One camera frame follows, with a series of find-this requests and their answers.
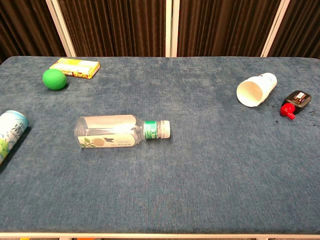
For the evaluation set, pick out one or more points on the white ribbed bottle cap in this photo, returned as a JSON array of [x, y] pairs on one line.
[[165, 129]]

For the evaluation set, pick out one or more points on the clear plastic tea bottle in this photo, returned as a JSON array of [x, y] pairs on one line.
[[110, 130]]

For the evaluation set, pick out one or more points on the black pouch with red cap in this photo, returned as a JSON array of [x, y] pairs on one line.
[[297, 98]]

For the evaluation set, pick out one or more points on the blue fabric table cover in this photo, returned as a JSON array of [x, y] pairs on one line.
[[175, 180]]

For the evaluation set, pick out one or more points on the white paper cup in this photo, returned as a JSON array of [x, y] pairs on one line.
[[250, 93]]

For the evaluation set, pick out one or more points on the yellow cardboard box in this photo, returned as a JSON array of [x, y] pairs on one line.
[[75, 66]]

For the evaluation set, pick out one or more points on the dark brown curtain panel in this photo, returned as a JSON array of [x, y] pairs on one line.
[[25, 25], [302, 27], [112, 25], [225, 25]]

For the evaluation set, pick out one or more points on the green rubber ball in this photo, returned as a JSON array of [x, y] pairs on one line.
[[54, 79]]

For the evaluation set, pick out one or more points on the pale blue grape drink can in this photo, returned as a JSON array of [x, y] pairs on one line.
[[11, 132]]

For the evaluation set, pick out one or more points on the white screen frame post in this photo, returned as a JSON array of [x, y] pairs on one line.
[[275, 27], [61, 27], [172, 27]]

